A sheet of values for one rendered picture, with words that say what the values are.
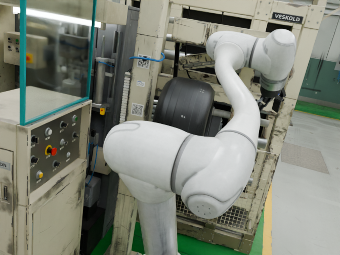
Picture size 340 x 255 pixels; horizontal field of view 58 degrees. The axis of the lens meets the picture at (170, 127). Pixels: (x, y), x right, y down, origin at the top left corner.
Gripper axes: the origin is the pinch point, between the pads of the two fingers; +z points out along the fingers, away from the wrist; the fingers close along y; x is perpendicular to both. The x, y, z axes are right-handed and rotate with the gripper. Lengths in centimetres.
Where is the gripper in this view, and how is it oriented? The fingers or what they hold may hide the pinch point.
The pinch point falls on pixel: (263, 117)
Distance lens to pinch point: 132.3
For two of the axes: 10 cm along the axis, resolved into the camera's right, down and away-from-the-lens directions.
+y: -7.9, 5.4, -2.9
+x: 6.0, 6.1, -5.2
